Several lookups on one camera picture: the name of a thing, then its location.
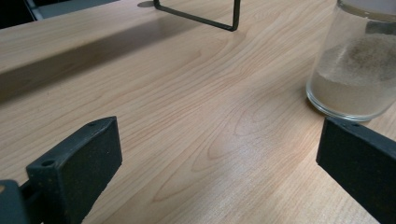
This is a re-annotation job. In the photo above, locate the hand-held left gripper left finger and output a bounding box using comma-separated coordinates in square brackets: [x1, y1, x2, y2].
[26, 116, 123, 224]

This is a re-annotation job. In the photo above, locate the grey floor mat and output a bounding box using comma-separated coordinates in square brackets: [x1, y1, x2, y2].
[32, 0, 120, 21]

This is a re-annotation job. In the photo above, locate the black metal shelf rack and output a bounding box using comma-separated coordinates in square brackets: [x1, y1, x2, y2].
[153, 0, 242, 33]

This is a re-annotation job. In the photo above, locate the jar with white lid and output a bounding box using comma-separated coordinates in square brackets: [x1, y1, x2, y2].
[305, 0, 396, 122]

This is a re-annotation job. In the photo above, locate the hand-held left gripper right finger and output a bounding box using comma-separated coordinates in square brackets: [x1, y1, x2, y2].
[316, 116, 396, 224]

